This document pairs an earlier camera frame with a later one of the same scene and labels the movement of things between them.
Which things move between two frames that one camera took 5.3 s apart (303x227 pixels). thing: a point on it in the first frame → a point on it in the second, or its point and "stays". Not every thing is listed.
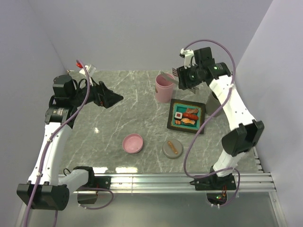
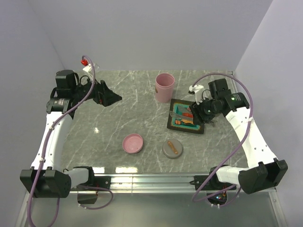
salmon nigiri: (187, 120) stays
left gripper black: (103, 96) stays
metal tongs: (169, 78) → (173, 114)
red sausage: (190, 116) stays
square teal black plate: (186, 116) stays
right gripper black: (182, 74) → (197, 109)
